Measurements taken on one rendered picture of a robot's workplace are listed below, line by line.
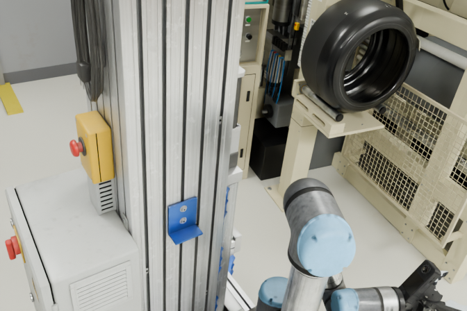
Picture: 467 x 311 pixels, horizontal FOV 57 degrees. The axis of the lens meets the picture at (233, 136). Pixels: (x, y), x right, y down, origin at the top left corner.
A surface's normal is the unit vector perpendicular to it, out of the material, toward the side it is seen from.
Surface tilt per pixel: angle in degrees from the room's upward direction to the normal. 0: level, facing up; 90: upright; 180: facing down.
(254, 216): 0
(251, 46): 90
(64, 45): 90
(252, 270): 0
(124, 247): 0
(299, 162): 90
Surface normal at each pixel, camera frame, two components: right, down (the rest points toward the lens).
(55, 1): 0.55, 0.49
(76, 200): 0.08, -0.84
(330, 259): 0.15, 0.43
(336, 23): -0.62, -0.45
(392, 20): 0.43, 0.36
